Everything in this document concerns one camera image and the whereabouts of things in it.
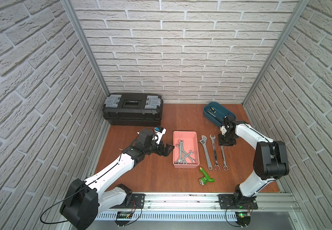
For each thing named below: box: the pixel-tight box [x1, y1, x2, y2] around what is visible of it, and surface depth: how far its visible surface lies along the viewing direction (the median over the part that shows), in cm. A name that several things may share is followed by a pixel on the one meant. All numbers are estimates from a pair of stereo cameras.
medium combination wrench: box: [220, 145, 229, 172], surface depth 90 cm
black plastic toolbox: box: [101, 92, 164, 127], surface depth 97 cm
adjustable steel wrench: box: [199, 135, 213, 171], surface depth 94 cm
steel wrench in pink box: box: [177, 139, 184, 165], surface depth 91 cm
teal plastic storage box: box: [202, 101, 237, 128], surface depth 115 cm
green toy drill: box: [198, 166, 215, 186], surface depth 82 cm
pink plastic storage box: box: [172, 130, 200, 170], surface depth 92 cm
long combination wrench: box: [209, 134, 220, 171], surface depth 92 cm
